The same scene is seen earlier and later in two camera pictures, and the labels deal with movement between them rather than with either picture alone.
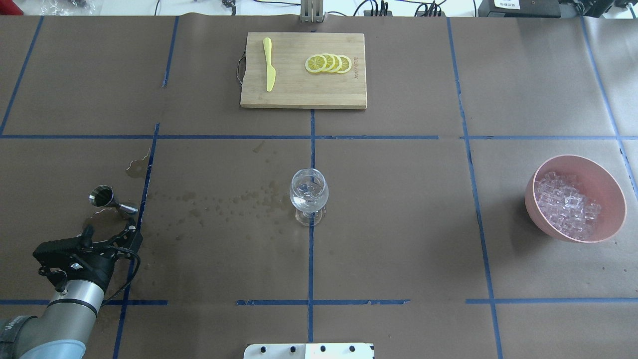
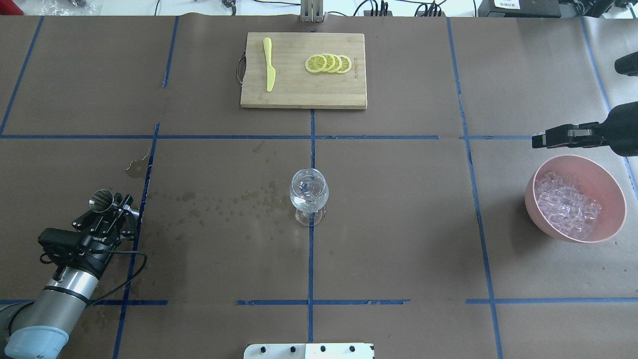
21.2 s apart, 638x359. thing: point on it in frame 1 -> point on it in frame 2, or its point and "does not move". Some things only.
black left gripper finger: x=131 y=239 -> x=93 y=217
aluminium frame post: x=311 y=11 does not move
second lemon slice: x=330 y=62 does not move
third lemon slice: x=338 y=64 does not move
